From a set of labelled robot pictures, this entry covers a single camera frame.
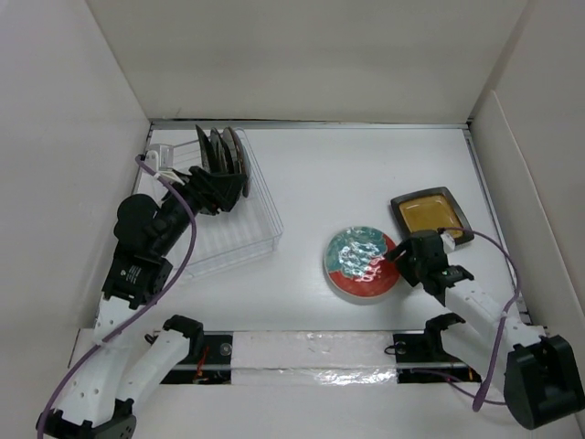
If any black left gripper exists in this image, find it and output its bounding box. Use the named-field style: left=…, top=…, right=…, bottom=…
left=154, top=165, right=245, bottom=254

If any round plate black checkered rim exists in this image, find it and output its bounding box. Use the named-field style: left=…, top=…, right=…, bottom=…
left=209, top=128, right=228, bottom=173

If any red teal round plate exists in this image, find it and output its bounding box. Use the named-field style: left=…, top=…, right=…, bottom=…
left=323, top=226, right=400, bottom=305

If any cream round plate tree design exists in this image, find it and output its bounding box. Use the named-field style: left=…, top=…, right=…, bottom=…
left=222, top=127, right=244, bottom=174

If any black square floral plate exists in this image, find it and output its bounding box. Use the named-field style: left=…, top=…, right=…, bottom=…
left=196, top=125, right=220, bottom=173

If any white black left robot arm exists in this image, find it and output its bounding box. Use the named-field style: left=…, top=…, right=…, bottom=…
left=37, top=166, right=248, bottom=438

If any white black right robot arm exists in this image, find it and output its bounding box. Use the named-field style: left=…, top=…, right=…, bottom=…
left=385, top=228, right=584, bottom=430

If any clear plastic dish rack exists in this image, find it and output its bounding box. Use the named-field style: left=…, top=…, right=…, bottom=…
left=144, top=127, right=284, bottom=280

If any square yellow plate dark rim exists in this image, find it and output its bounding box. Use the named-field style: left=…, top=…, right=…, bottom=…
left=389, top=187, right=474, bottom=246

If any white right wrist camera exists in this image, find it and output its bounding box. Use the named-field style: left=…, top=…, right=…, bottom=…
left=439, top=231, right=456, bottom=254

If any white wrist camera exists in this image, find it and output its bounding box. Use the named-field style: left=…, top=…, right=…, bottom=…
left=439, top=231, right=456, bottom=254
left=139, top=144, right=186, bottom=185

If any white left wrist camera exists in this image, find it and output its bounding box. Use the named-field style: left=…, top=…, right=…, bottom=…
left=139, top=144, right=186, bottom=185

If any aluminium frame rail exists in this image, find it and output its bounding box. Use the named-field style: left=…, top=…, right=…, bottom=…
left=150, top=119, right=469, bottom=130

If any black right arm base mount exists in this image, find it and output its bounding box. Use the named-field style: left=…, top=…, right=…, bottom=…
left=384, top=332, right=481, bottom=384

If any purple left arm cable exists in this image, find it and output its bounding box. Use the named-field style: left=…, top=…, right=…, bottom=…
left=38, top=155, right=198, bottom=435

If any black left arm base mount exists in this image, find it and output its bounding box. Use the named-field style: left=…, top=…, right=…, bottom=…
left=161, top=332, right=233, bottom=385

